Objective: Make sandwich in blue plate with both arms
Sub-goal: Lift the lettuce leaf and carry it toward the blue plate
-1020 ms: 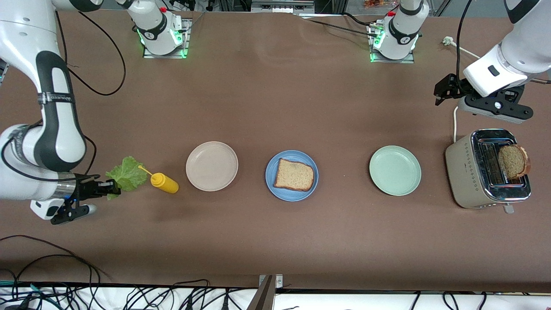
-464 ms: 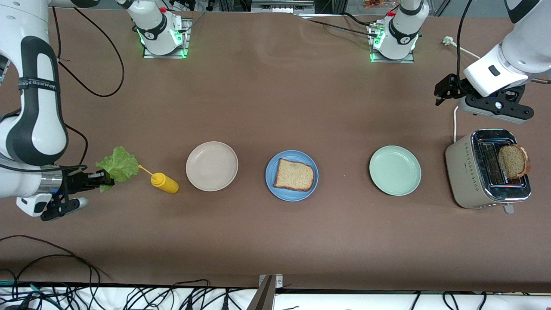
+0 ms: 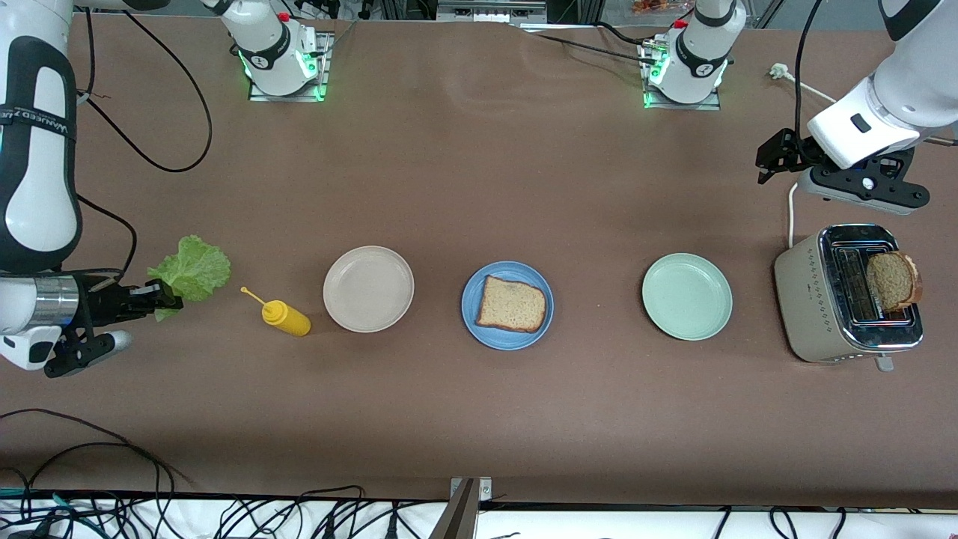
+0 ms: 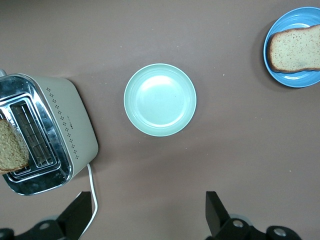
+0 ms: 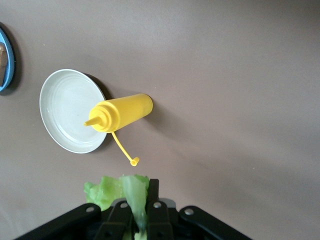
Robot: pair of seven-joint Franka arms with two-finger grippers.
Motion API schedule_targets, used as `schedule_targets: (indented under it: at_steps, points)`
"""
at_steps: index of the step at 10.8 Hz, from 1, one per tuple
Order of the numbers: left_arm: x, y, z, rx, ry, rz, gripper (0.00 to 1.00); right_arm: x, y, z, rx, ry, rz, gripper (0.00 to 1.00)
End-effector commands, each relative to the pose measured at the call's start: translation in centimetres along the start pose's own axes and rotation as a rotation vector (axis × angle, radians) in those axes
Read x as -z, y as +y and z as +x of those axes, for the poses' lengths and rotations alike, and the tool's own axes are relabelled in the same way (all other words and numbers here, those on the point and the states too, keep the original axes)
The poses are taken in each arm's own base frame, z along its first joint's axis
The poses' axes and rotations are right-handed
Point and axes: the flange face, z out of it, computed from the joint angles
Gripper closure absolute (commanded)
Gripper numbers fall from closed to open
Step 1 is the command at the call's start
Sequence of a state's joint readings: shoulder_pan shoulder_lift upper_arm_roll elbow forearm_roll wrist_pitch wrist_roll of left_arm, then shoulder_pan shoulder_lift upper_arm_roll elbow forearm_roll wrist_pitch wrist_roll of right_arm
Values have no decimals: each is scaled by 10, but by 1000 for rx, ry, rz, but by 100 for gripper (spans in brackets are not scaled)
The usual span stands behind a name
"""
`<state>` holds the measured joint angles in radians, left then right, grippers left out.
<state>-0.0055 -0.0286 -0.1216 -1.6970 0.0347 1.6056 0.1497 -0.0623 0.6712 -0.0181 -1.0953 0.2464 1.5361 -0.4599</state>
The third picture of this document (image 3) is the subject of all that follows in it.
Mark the light green plate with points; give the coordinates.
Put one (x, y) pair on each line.
(687, 297)

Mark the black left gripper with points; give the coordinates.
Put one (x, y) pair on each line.
(787, 150)

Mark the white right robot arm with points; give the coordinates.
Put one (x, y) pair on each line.
(37, 187)

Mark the beige plate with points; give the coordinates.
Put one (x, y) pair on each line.
(368, 289)

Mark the green lettuce leaf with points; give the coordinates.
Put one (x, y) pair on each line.
(196, 269)

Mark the aluminium profile post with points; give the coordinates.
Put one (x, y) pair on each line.
(460, 516)

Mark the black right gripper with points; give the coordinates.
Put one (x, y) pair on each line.
(107, 301)

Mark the blue plate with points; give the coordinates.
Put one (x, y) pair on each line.
(471, 314)

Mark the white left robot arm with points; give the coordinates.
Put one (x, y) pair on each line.
(891, 105)

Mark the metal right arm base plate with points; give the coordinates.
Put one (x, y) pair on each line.
(262, 96)

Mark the yellow mustard squeeze bottle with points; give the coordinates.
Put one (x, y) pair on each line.
(290, 320)

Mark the orange packet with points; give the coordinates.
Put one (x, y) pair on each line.
(651, 6)

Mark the brown bread slice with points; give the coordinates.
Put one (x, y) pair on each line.
(892, 283)
(513, 305)

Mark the beige chrome toaster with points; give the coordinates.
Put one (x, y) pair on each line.
(804, 299)

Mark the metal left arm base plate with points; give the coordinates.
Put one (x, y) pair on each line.
(711, 105)

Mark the aluminium frame block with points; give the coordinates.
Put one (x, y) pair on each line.
(490, 9)

